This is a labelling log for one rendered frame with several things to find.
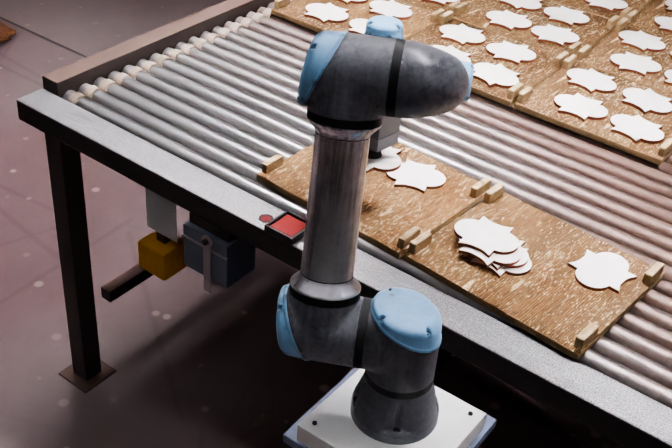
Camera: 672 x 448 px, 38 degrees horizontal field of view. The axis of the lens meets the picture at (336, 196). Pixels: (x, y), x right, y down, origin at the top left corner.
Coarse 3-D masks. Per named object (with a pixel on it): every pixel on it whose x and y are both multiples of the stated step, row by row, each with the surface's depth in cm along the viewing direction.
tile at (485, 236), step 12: (456, 228) 202; (468, 228) 202; (480, 228) 202; (492, 228) 203; (504, 228) 203; (468, 240) 199; (480, 240) 199; (492, 240) 199; (504, 240) 199; (516, 240) 200; (492, 252) 196; (504, 252) 196
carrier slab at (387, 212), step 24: (312, 144) 232; (288, 168) 223; (288, 192) 215; (384, 192) 217; (408, 192) 218; (432, 192) 218; (456, 192) 219; (384, 216) 209; (408, 216) 210; (432, 216) 211; (456, 216) 213; (384, 240) 202
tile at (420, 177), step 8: (408, 160) 227; (400, 168) 224; (408, 168) 224; (416, 168) 225; (424, 168) 225; (432, 168) 225; (392, 176) 221; (400, 176) 221; (408, 176) 222; (416, 176) 222; (424, 176) 222; (432, 176) 222; (440, 176) 222; (400, 184) 219; (408, 184) 219; (416, 184) 219; (424, 184) 219; (432, 184) 220; (440, 184) 220; (424, 192) 218
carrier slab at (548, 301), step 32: (448, 224) 209; (512, 224) 210; (544, 224) 211; (416, 256) 199; (448, 256) 199; (544, 256) 201; (576, 256) 202; (480, 288) 191; (512, 288) 192; (544, 288) 193; (576, 288) 193; (640, 288) 195; (512, 320) 185; (544, 320) 185; (576, 320) 185; (608, 320) 186; (576, 352) 178
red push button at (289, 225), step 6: (288, 216) 208; (276, 222) 206; (282, 222) 206; (288, 222) 207; (294, 222) 207; (300, 222) 207; (276, 228) 204; (282, 228) 205; (288, 228) 205; (294, 228) 205; (300, 228) 205; (288, 234) 203; (294, 234) 203
